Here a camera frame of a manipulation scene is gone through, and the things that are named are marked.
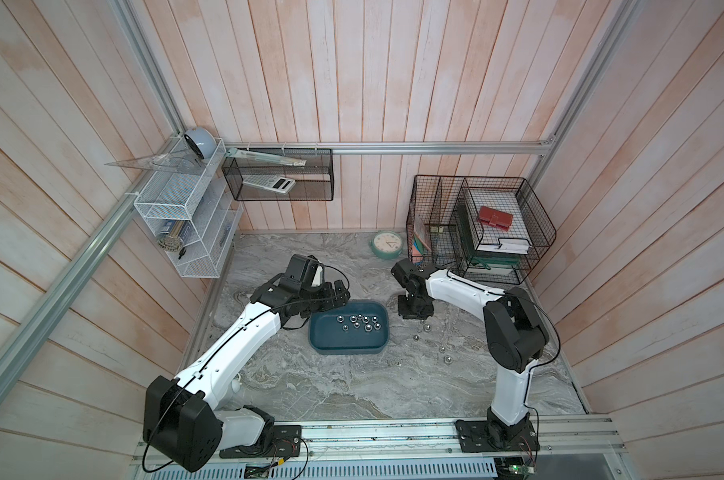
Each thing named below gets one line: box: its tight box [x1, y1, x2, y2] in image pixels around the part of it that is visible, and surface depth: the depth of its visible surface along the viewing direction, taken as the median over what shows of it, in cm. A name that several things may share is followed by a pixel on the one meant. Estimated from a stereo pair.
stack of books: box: [455, 189, 532, 277], surface depth 97 cm
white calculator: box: [242, 175, 296, 194], surface depth 100 cm
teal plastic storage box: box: [309, 300, 390, 355], surface depth 94 cm
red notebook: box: [479, 206, 514, 232], surface depth 95 cm
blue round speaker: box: [184, 127, 217, 159], surface depth 85 cm
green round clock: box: [368, 230, 404, 260], surface depth 116 cm
